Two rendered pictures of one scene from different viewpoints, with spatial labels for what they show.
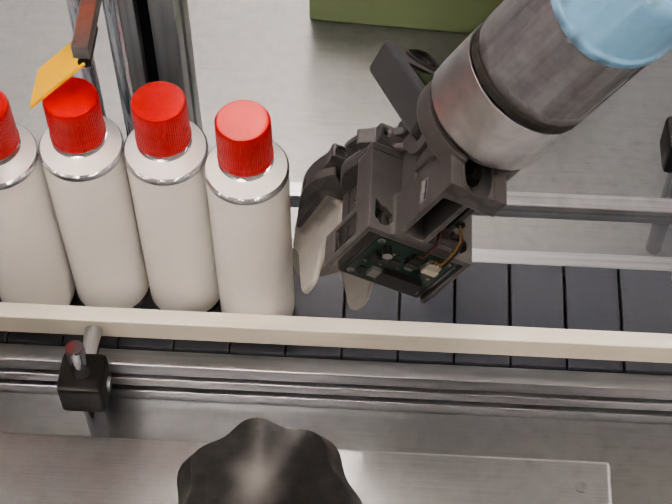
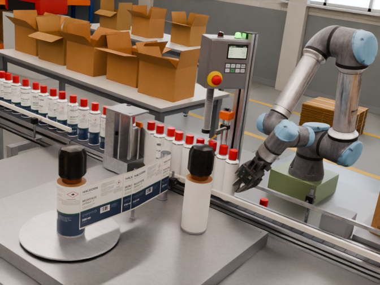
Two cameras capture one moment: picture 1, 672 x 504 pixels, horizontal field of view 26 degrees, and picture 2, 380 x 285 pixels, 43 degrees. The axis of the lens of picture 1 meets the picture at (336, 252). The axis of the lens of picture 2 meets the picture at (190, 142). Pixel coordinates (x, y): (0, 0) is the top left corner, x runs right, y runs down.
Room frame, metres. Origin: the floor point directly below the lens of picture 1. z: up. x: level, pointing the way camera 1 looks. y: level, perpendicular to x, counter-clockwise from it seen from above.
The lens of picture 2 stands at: (-1.01, -0.69, 1.72)
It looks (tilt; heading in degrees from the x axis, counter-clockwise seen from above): 20 degrees down; 31
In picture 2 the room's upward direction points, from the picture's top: 6 degrees clockwise
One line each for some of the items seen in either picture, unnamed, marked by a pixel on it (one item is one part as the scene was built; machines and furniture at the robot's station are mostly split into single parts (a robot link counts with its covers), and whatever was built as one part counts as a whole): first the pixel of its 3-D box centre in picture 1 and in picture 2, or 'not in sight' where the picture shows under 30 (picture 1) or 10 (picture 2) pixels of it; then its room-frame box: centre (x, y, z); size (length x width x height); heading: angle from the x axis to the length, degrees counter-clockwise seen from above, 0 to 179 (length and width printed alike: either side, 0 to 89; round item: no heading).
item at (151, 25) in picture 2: not in sight; (146, 21); (4.16, 3.30, 0.97); 0.43 x 0.39 x 0.37; 171
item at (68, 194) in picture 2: not in sight; (71, 190); (-0.04, 0.30, 1.04); 0.09 x 0.09 x 0.29
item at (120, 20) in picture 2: not in sight; (115, 14); (4.25, 3.92, 0.97); 0.52 x 0.36 x 0.37; 176
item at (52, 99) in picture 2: not in sight; (53, 108); (0.60, 1.10, 0.98); 0.05 x 0.05 x 0.20
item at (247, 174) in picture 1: (251, 222); (230, 175); (0.54, 0.05, 0.98); 0.05 x 0.05 x 0.20
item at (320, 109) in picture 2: not in sight; (333, 117); (4.72, 0.83, 0.16); 0.64 x 0.53 x 0.31; 88
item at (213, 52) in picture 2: not in sight; (223, 61); (0.64, 0.19, 1.38); 0.17 x 0.10 x 0.19; 142
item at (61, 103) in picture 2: not in sight; (61, 111); (0.60, 1.03, 0.98); 0.05 x 0.05 x 0.20
